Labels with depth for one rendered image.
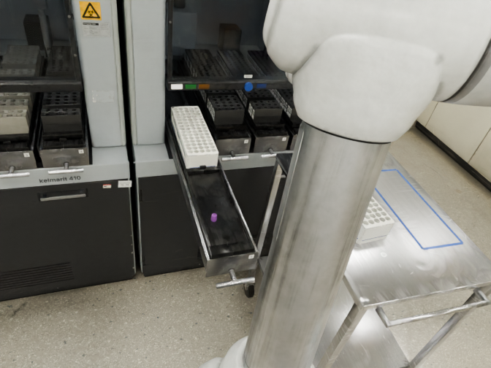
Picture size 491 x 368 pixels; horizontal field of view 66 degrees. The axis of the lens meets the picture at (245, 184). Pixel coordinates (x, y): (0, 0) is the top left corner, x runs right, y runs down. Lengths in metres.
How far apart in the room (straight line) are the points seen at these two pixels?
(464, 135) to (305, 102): 2.99
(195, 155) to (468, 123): 2.53
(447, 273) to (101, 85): 1.13
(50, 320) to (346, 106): 1.65
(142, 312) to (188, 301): 0.21
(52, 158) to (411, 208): 1.13
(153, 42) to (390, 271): 0.93
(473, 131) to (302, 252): 2.92
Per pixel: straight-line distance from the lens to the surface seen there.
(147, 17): 1.21
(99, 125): 1.35
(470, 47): 0.39
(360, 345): 1.56
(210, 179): 1.17
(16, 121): 1.35
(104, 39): 1.23
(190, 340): 1.74
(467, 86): 0.41
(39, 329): 1.84
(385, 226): 1.08
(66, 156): 1.31
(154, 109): 1.33
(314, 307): 0.49
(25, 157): 1.33
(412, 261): 1.11
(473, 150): 3.30
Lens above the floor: 1.54
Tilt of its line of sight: 39 degrees down
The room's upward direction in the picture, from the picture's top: 11 degrees clockwise
